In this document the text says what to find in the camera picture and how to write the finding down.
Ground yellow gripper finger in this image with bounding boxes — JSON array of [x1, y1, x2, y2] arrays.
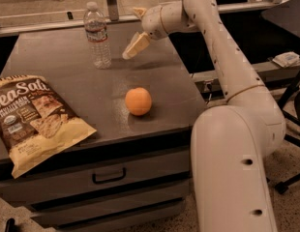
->
[[133, 7, 147, 19], [122, 32, 151, 60]]

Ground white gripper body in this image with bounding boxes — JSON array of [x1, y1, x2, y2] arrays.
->
[[141, 6, 165, 40]]

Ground clear plastic water bottle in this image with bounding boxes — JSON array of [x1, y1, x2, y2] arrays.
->
[[83, 2, 111, 70]]

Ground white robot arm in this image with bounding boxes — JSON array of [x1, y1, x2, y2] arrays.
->
[[123, 0, 286, 232]]

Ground orange fruit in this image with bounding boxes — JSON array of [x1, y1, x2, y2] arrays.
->
[[125, 88, 152, 116]]

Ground grey drawer cabinet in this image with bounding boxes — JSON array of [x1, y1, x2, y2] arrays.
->
[[0, 22, 205, 232]]

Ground sea salt chips bag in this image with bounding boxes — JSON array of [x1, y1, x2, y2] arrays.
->
[[0, 75, 96, 178]]

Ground white packet on ledge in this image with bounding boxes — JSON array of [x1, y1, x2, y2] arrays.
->
[[273, 51, 300, 68]]

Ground black chair base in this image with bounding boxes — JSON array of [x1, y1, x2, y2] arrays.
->
[[265, 65, 300, 195]]

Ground grey metal ledge rail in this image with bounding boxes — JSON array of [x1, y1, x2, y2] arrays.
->
[[193, 61, 300, 94]]

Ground black drawer handle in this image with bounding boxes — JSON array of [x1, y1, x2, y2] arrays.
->
[[92, 167, 127, 185]]

